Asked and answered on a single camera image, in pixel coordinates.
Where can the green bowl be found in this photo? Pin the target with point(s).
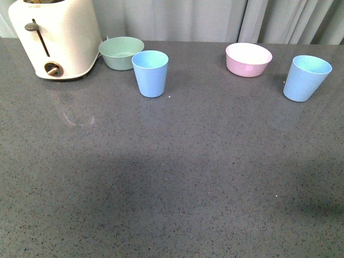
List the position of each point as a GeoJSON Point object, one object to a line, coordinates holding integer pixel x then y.
{"type": "Point", "coordinates": [118, 52]}

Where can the pink bowl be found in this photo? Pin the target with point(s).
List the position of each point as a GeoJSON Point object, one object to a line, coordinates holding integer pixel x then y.
{"type": "Point", "coordinates": [246, 59]}

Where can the white toaster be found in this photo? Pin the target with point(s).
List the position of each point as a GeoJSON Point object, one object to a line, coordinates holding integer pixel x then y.
{"type": "Point", "coordinates": [60, 38]}

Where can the grey curtain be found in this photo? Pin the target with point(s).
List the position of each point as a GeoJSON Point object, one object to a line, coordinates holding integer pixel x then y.
{"type": "Point", "coordinates": [268, 22]}

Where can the blue cup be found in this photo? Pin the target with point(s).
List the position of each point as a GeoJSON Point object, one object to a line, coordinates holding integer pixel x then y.
{"type": "Point", "coordinates": [150, 68]}
{"type": "Point", "coordinates": [305, 75]}

